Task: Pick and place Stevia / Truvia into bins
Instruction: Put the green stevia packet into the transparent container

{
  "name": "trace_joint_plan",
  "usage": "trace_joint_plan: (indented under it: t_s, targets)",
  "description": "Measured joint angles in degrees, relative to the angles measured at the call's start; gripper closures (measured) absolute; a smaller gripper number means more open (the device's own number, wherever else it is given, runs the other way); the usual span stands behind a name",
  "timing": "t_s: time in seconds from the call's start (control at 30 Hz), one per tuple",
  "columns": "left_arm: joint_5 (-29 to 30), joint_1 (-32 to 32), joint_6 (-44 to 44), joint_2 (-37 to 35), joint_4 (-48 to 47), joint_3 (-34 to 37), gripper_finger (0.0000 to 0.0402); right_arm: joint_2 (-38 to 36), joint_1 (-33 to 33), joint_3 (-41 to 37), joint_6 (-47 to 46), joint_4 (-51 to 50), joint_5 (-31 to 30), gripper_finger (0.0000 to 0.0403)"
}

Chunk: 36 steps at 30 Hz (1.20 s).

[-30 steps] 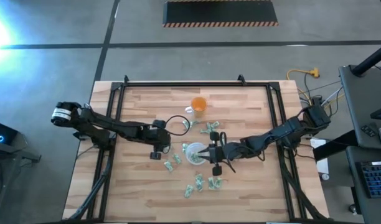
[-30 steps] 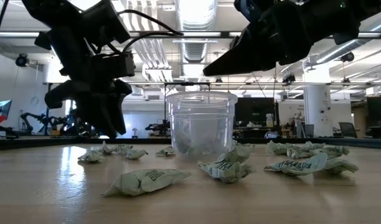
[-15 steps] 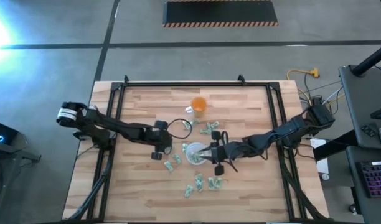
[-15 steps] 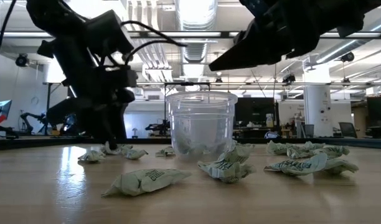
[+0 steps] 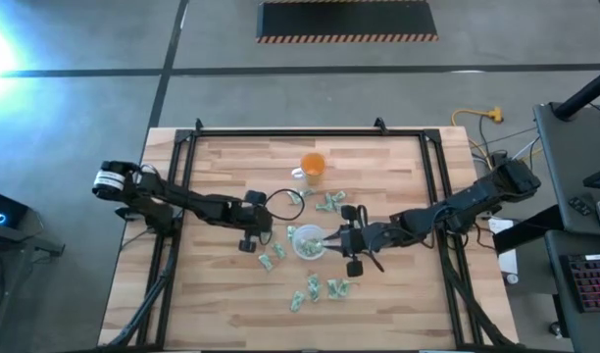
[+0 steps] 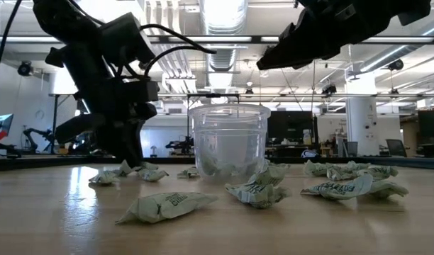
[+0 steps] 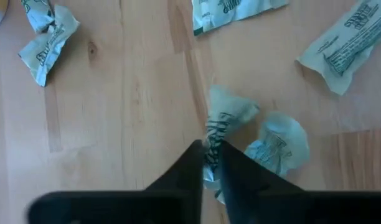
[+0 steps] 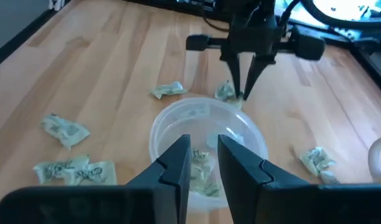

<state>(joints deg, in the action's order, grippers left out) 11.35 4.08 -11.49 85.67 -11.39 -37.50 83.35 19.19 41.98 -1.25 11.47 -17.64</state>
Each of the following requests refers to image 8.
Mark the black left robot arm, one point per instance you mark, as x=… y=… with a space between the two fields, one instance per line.
x=256 y=7

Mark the green white sweetener packet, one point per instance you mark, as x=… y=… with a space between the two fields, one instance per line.
x=66 y=130
x=203 y=174
x=329 y=177
x=316 y=160
x=226 y=93
x=53 y=169
x=94 y=174
x=168 y=90

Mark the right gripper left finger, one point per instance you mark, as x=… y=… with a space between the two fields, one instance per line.
x=115 y=205

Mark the clear plastic container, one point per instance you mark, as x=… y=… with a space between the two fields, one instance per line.
x=178 y=124

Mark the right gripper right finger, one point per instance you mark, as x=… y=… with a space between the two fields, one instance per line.
x=302 y=205

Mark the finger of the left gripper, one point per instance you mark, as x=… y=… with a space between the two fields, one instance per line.
x=256 y=73
x=235 y=73

